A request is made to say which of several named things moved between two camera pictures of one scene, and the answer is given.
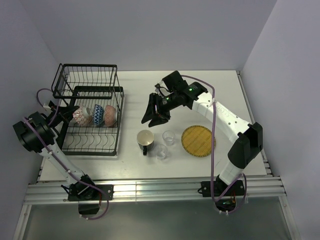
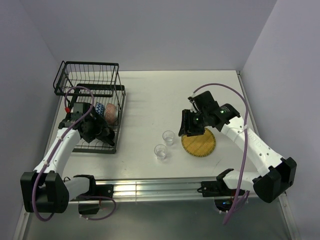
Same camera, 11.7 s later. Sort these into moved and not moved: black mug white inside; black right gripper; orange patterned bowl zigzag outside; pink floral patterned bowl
Moved: black mug white inside; black right gripper
Not moved: pink floral patterned bowl; orange patterned bowl zigzag outside
